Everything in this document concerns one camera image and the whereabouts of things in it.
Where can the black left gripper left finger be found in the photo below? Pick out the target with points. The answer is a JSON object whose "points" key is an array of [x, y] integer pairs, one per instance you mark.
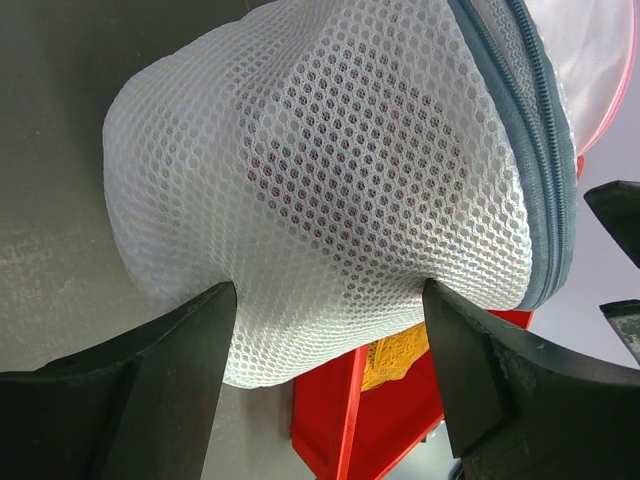
{"points": [[138, 406]]}

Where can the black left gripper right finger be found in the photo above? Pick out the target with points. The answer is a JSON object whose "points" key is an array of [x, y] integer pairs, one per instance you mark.
{"points": [[518, 406]]}

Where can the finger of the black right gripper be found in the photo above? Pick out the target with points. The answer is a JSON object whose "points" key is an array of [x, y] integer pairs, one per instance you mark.
{"points": [[616, 206], [624, 318]]}

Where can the yellow lace bra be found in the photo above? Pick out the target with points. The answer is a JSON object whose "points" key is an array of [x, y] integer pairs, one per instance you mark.
{"points": [[390, 358]]}

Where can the pink-trimmed mesh laundry bag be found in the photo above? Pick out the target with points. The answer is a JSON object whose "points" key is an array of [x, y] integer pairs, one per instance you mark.
{"points": [[592, 45]]}

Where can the red plastic tray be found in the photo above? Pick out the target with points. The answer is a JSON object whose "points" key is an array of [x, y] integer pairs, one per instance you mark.
{"points": [[380, 410]]}

